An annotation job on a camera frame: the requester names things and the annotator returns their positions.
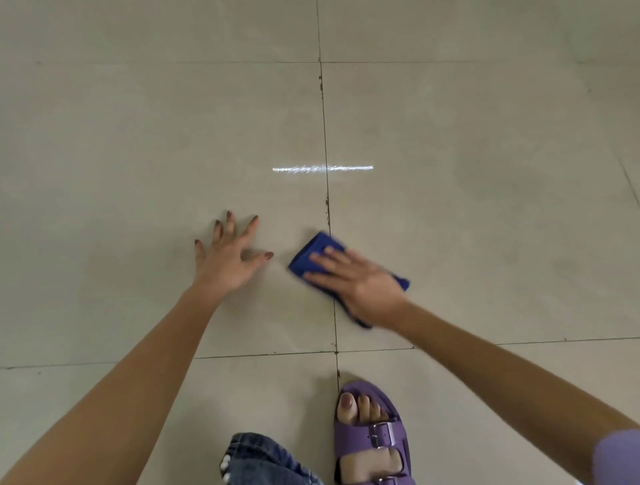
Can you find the person's left hand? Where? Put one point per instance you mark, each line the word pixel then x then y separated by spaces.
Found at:
pixel 222 272

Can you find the person's right hand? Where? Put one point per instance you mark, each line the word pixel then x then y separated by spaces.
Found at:
pixel 365 295

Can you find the blue cloth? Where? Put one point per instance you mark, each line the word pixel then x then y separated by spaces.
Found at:
pixel 307 250

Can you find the person's right forearm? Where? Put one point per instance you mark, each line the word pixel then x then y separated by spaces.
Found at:
pixel 510 375

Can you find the person's left forearm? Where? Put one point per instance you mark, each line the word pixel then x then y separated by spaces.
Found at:
pixel 115 399

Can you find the person's foot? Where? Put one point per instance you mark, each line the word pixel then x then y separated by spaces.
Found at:
pixel 362 462

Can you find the beige tiled floor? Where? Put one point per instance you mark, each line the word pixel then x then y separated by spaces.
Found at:
pixel 475 125

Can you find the purple sandal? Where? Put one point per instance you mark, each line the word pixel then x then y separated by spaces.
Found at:
pixel 352 437

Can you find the blue denim jeans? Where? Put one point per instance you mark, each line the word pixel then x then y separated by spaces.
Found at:
pixel 265 462

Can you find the purple shirt sleeve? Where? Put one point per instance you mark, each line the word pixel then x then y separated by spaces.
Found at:
pixel 620 459

